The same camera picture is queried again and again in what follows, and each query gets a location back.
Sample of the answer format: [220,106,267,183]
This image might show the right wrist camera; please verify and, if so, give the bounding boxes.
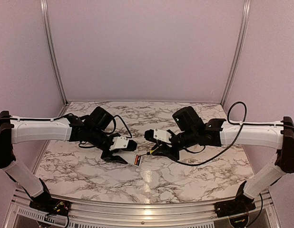
[144,129,172,143]

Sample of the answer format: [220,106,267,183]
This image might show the yellow handled screwdriver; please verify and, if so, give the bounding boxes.
[141,148,164,156]

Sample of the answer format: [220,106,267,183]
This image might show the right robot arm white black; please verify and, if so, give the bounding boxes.
[144,106,294,213]

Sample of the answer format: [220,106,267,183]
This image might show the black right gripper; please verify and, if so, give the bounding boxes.
[151,129,198,162]

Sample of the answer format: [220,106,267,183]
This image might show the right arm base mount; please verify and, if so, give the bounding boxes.
[214,181,256,218]

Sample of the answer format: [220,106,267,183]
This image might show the purple battery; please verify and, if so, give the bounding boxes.
[137,156,142,166]

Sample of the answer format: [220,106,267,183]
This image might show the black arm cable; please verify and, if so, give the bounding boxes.
[0,113,133,149]
[175,101,294,167]

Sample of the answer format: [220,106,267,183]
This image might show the aluminium frame post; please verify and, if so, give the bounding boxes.
[220,0,252,107]
[40,0,68,106]

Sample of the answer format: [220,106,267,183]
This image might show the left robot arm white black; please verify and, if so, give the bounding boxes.
[0,106,140,211]

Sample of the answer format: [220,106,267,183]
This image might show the aluminium frame post right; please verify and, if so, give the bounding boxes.
[220,0,252,107]

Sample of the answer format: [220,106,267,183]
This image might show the aluminium frame post left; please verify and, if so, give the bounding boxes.
[40,0,68,106]

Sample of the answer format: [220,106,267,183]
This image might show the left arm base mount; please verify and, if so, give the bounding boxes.
[29,179,71,216]

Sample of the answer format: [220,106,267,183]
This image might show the white remote control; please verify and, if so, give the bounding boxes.
[119,151,142,166]

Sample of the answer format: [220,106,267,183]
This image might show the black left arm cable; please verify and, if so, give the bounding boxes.
[0,113,133,149]

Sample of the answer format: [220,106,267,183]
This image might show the aluminium front rail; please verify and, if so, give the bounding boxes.
[9,187,281,228]

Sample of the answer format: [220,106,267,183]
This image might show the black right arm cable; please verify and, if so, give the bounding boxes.
[175,101,294,167]

